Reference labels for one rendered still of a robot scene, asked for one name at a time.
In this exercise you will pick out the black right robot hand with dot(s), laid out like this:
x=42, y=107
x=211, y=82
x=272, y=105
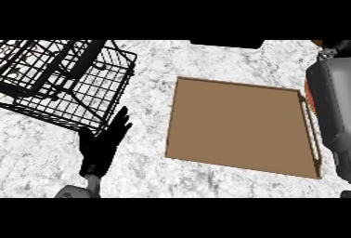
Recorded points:
x=340, y=47

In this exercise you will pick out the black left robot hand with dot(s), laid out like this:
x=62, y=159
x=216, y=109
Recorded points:
x=101, y=145

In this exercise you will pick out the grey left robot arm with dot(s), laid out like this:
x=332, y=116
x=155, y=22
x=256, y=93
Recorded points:
x=77, y=192

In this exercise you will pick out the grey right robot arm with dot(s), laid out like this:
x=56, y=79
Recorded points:
x=337, y=99

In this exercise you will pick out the brown wooden tray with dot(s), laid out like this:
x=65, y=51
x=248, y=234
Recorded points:
x=238, y=124

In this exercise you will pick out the orange striped object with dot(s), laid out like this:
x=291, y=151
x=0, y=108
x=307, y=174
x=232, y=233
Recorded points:
x=310, y=99

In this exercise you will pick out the black appliance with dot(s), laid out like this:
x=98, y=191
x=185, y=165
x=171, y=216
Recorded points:
x=226, y=43

